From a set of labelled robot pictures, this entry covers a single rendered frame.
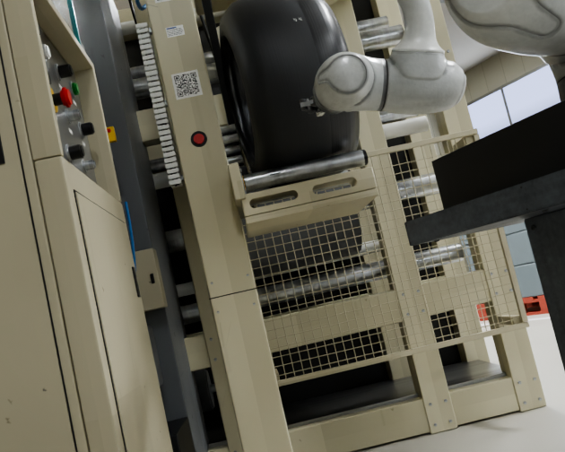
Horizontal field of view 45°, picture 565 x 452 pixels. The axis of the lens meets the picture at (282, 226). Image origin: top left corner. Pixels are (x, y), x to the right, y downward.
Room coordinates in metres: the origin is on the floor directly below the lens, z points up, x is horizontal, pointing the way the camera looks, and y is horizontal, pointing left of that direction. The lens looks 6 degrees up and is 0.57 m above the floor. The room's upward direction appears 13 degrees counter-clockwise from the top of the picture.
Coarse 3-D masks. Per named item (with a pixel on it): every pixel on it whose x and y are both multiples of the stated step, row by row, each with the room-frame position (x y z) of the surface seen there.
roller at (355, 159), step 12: (336, 156) 1.83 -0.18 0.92; (348, 156) 1.82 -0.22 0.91; (360, 156) 1.82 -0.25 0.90; (276, 168) 1.82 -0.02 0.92; (288, 168) 1.81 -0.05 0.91; (300, 168) 1.81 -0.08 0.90; (312, 168) 1.81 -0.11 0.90; (324, 168) 1.82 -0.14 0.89; (336, 168) 1.82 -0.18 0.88; (348, 168) 1.84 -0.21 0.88; (252, 180) 1.80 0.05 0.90; (264, 180) 1.81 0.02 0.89; (276, 180) 1.81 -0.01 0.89; (288, 180) 1.82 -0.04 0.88
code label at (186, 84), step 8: (184, 72) 1.87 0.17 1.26; (192, 72) 1.87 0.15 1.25; (176, 80) 1.87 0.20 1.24; (184, 80) 1.87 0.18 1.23; (192, 80) 1.87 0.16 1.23; (176, 88) 1.87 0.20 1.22; (184, 88) 1.87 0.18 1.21; (192, 88) 1.87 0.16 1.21; (200, 88) 1.87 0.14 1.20; (176, 96) 1.87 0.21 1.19; (184, 96) 1.87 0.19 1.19; (192, 96) 1.87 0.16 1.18
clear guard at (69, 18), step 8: (56, 0) 1.53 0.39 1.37; (64, 0) 1.62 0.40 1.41; (72, 0) 1.70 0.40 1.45; (56, 8) 1.51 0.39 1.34; (64, 8) 1.59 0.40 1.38; (72, 8) 1.69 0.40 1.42; (64, 16) 1.57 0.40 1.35; (72, 16) 1.68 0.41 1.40; (72, 24) 1.66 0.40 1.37; (80, 40) 1.69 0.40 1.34
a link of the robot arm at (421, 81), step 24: (408, 0) 1.25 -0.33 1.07; (408, 24) 1.27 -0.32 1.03; (432, 24) 1.27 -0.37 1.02; (408, 48) 1.26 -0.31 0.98; (432, 48) 1.26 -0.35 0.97; (408, 72) 1.26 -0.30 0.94; (432, 72) 1.27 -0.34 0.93; (456, 72) 1.29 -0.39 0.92; (408, 96) 1.28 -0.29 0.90; (432, 96) 1.28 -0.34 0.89; (456, 96) 1.30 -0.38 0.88
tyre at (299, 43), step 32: (256, 0) 1.79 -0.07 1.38; (288, 0) 1.77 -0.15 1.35; (320, 0) 1.79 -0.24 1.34; (224, 32) 1.85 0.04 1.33; (256, 32) 1.71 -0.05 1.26; (288, 32) 1.71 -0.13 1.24; (320, 32) 1.72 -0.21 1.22; (224, 64) 2.07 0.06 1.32; (256, 64) 1.70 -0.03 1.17; (288, 64) 1.70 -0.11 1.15; (320, 64) 1.71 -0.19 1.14; (256, 96) 1.72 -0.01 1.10; (288, 96) 1.71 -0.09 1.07; (256, 128) 1.78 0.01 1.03; (288, 128) 1.75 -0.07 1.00; (320, 128) 1.77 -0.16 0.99; (352, 128) 1.82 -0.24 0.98; (256, 160) 1.89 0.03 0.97; (288, 160) 1.82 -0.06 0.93
